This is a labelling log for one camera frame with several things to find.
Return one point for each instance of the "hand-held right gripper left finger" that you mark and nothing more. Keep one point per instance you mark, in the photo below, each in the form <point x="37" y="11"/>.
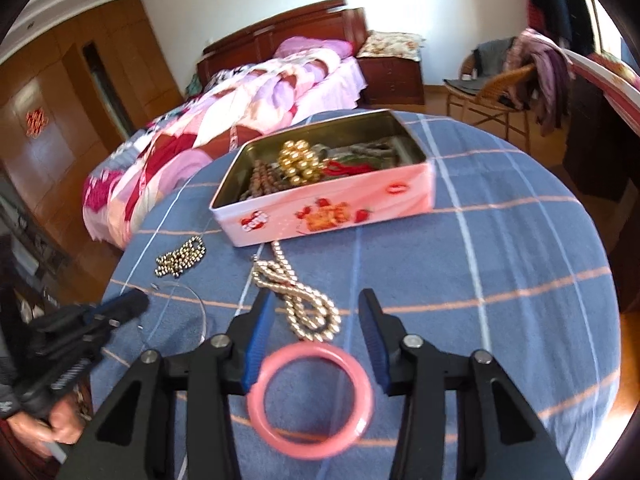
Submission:
<point x="257" y="347"/>

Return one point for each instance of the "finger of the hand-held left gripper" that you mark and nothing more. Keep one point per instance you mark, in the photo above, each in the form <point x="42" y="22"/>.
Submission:
<point x="122" y="306"/>

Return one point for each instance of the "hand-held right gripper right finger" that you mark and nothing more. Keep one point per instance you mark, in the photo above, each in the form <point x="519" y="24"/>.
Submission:
<point x="374" y="347"/>

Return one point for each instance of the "silver metal hoop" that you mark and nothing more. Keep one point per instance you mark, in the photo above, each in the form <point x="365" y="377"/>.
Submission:
<point x="202" y="305"/>

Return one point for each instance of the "pink bangle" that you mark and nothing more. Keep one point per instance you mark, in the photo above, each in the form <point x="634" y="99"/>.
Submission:
<point x="310" y="449"/>

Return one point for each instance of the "pink tin box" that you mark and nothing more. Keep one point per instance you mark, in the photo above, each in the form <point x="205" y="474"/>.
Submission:
<point x="325" y="210"/>

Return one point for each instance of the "red knot tassel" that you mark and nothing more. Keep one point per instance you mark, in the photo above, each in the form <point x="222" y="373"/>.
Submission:
<point x="345" y="167"/>

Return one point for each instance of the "person's left hand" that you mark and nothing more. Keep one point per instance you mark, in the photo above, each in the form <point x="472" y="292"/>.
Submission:
<point x="50" y="425"/>

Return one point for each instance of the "dark cluttered shelf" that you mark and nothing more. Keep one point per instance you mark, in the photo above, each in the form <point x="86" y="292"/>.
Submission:
<point x="30" y="245"/>

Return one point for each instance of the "wooden wardrobe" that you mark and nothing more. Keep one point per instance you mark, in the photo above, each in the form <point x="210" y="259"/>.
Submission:
<point x="85" y="135"/>

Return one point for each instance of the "red wardrobe decoration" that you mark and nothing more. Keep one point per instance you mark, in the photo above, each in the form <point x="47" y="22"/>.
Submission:
<point x="35" y="122"/>

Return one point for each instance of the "patchwork quilt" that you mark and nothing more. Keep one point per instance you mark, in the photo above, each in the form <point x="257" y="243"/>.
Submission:
<point x="210" y="115"/>

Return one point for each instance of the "green bag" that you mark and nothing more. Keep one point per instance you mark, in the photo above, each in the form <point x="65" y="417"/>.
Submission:
<point x="192" y="85"/>

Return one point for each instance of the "wooden nightstand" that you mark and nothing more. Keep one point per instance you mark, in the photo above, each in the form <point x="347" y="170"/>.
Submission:
<point x="392" y="82"/>

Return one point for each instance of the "bed with patchwork quilt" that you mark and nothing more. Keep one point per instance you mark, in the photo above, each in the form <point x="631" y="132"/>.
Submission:
<point x="352" y="82"/>

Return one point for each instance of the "wicker chair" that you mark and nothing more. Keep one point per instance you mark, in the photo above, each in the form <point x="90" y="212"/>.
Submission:
<point x="495" y="102"/>

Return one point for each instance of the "dark wooden desk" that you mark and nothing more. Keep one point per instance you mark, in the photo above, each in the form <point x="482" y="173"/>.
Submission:
<point x="595" y="155"/>

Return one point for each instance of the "floral cushion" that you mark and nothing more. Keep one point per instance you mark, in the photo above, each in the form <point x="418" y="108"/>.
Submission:
<point x="390" y="45"/>

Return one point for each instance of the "grey garment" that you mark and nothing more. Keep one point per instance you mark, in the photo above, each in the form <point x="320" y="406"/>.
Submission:
<point x="487" y="60"/>

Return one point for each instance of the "wooden bed headboard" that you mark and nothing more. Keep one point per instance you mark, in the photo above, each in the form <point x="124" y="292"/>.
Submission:
<point x="280" y="27"/>

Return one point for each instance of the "pink and purple clothes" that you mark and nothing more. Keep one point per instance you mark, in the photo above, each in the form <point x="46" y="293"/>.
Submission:
<point x="550" y="75"/>

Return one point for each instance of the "white and pink desk cloth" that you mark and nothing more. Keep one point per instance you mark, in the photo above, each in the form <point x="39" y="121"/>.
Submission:
<point x="612" y="90"/>

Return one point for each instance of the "pink floral pillow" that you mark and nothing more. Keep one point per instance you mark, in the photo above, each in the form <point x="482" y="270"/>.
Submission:
<point x="617" y="64"/>

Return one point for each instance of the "hanging dark coats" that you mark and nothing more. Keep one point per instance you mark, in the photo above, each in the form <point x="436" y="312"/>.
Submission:
<point x="560" y="5"/>

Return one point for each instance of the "window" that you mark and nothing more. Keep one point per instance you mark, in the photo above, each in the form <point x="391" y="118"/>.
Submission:
<point x="605" y="15"/>

